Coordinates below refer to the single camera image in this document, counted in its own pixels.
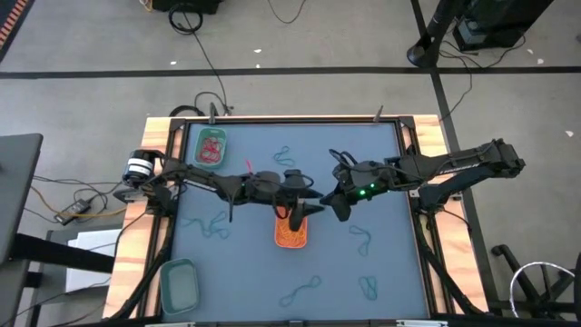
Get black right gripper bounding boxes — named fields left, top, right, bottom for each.
left=320, top=159, right=396, bottom=223

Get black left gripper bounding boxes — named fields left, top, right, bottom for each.
left=253, top=170, right=326, bottom=232

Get red rubber band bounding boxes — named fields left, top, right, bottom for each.
left=199, top=135, right=225, bottom=164

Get teal rubber band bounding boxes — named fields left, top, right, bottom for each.
left=348, top=224, right=372, bottom=258
left=273, top=144, right=298, bottom=168
left=279, top=274, right=323, bottom=309
left=358, top=274, right=379, bottom=302
left=202, top=210, right=231, bottom=241
left=180, top=217, right=211, bottom=238

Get orange plastic basket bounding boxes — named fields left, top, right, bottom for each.
left=273, top=209, right=309, bottom=250

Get teal plastic basket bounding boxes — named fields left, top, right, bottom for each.
left=157, top=257, right=200, bottom=317
left=193, top=126, right=228, bottom=170

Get black office chair base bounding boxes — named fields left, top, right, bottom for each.
left=489, top=243, right=581, bottom=319

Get black floor stand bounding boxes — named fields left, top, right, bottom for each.
left=406, top=0, right=468, bottom=69

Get white cardboard box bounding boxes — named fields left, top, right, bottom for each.
left=64, top=228, right=124, bottom=294

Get black equipment case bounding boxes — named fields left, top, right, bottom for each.
left=151, top=0, right=224, bottom=15

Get black power adapter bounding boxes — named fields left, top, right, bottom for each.
left=54, top=198, right=92, bottom=227

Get black electronics box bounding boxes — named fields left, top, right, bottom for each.
left=452, top=0, right=556, bottom=52

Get black desk leg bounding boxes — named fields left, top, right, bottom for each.
left=11, top=232, right=117, bottom=274

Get grey desk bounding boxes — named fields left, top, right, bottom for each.
left=0, top=133, right=44, bottom=264

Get black mat orange stripes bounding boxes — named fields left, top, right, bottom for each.
left=0, top=0, right=37, bottom=63

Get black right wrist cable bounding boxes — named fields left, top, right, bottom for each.
left=329, top=148, right=359, bottom=172

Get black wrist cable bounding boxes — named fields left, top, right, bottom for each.
left=329, top=148, right=359, bottom=172
left=226, top=168, right=315, bottom=223

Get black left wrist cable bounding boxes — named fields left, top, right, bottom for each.
left=226, top=168, right=315, bottom=223

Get black cable loop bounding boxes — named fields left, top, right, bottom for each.
left=168, top=90, right=235, bottom=118

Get black power cable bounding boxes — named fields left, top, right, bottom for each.
left=438, top=34, right=527, bottom=123

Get thin black floor cable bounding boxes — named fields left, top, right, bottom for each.
left=265, top=0, right=310, bottom=25

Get yellow floor cable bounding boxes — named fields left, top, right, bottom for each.
left=29, top=183, right=129, bottom=219

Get black coiled floor cable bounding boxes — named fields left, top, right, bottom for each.
left=167, top=2, right=228, bottom=99

